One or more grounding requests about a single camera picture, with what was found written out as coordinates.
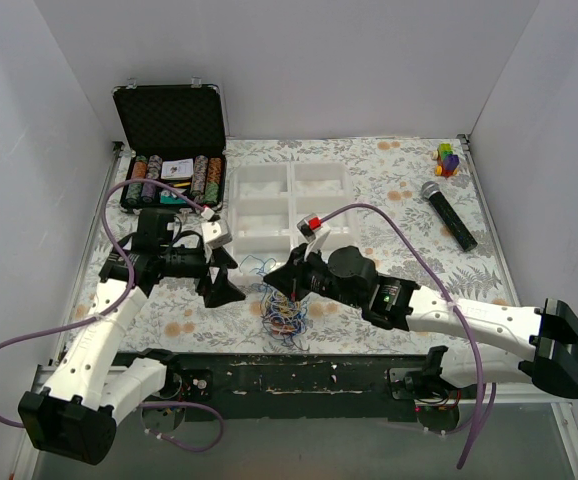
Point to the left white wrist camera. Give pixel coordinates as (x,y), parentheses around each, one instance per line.
(215,234)

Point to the white playing card deck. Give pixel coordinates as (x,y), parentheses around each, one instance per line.
(179,169)

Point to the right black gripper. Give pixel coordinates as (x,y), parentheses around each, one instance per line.
(302,275)

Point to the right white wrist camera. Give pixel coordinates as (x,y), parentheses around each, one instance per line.
(315,231)

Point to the purple poker chip stack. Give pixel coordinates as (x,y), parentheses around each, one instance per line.
(149,190)

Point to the white compartment tray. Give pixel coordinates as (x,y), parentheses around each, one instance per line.
(267,201)

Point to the teal card box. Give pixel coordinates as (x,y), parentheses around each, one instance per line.
(167,199)

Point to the black handheld microphone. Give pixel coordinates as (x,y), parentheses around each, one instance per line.
(430,191)

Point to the black poker chip case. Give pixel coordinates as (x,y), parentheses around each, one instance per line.
(174,122)

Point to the orange poker chip stack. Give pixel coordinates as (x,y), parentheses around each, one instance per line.
(138,172)

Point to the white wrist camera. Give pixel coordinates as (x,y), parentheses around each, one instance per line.
(315,231)
(215,234)

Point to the colourful toy block stack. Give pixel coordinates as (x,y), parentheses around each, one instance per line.
(447,161)

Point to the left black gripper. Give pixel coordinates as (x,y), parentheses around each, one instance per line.
(209,273)

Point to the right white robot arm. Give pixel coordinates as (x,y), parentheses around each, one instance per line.
(515,344)

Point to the green poker chip stack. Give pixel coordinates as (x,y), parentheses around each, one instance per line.
(211,196)

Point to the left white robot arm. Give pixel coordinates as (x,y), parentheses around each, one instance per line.
(78,410)

